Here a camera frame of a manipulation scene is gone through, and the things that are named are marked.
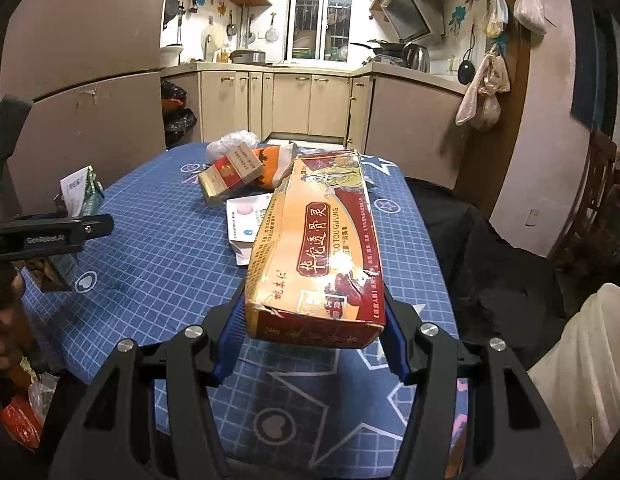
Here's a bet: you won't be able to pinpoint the white box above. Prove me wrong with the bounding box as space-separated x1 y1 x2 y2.
225 193 277 267

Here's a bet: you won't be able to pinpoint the hanging black pan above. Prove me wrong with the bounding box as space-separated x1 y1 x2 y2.
457 35 475 86

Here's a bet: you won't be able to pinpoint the grey refrigerator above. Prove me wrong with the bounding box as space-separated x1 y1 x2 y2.
0 0 171 211

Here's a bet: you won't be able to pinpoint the beige kitchen floor cabinets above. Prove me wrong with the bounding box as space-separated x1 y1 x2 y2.
161 62 472 188

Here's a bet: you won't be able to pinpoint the red plastic bag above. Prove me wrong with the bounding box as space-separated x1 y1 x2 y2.
0 355 60 451

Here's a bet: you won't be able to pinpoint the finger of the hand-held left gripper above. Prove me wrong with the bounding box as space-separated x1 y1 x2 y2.
20 213 115 261

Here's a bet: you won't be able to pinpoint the large orange carton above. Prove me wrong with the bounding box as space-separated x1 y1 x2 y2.
244 149 389 350

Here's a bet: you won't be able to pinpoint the flower wall sticker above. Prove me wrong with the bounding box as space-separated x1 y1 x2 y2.
447 0 483 38

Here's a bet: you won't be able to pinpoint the black cloth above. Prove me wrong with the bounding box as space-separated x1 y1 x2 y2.
405 177 581 366

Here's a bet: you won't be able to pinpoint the dark window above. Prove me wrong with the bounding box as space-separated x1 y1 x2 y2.
570 0 620 136

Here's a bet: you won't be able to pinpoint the wooden chair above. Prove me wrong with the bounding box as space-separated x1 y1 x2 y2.
565 127 620 286

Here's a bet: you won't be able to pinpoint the translucent plastic bag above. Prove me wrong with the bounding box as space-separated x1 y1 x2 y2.
206 130 261 162

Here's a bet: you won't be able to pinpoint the green box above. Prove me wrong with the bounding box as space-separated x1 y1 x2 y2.
27 164 106 295

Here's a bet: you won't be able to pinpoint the black trash bag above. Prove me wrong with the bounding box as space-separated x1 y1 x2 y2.
161 79 198 148

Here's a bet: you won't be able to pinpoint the kitchen window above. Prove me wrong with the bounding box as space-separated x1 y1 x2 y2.
289 0 358 61

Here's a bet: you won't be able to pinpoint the person's left hand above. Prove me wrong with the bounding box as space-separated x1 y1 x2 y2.
0 267 29 396

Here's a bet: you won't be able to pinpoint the red gold box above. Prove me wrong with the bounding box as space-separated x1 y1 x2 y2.
197 143 264 209

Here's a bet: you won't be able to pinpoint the white hanging plastic bag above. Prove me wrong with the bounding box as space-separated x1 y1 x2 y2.
512 0 547 36

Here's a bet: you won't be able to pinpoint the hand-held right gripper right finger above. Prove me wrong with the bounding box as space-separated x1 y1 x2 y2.
380 290 577 480

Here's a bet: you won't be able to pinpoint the metal range hood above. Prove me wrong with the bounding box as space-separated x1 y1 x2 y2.
370 0 445 43

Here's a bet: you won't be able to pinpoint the beige hanging bags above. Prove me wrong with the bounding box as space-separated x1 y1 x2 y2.
455 45 511 133

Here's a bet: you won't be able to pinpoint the yellow hanging plastic bag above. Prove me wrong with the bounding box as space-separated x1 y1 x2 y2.
485 0 510 41

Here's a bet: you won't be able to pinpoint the blue checked tablecloth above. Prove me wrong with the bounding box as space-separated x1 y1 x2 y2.
20 141 466 466

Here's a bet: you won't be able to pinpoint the black wok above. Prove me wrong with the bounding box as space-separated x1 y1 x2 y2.
350 40 405 59

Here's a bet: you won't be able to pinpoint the steel kettle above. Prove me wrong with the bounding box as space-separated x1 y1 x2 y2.
402 42 431 73

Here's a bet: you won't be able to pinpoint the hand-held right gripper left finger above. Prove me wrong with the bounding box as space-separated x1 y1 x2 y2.
47 284 249 480

